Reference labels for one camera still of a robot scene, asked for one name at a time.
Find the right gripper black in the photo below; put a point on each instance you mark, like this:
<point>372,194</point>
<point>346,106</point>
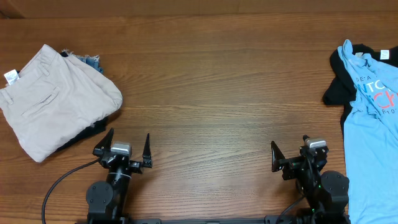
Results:
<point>294,161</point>

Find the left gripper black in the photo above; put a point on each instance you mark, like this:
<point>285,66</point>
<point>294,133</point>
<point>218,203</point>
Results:
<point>137,166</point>

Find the light blue printed t-shirt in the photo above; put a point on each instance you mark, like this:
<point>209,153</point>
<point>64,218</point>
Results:
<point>370,138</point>

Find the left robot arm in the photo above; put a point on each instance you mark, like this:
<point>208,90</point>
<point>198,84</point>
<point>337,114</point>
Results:
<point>106,199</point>

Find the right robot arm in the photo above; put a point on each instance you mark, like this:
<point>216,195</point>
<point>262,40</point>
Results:
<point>324,195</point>

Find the dark folded garment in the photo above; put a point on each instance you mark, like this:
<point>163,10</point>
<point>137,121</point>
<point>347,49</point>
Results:
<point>96,128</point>

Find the folded beige shorts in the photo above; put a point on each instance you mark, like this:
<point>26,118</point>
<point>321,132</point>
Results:
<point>54,100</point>

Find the black t-shirt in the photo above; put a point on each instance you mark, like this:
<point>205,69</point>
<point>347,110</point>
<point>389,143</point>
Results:
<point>341,90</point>

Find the folded denim shorts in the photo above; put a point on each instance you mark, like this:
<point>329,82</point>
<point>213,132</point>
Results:
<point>93,61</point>

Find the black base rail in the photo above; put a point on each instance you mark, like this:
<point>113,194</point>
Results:
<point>211,221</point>

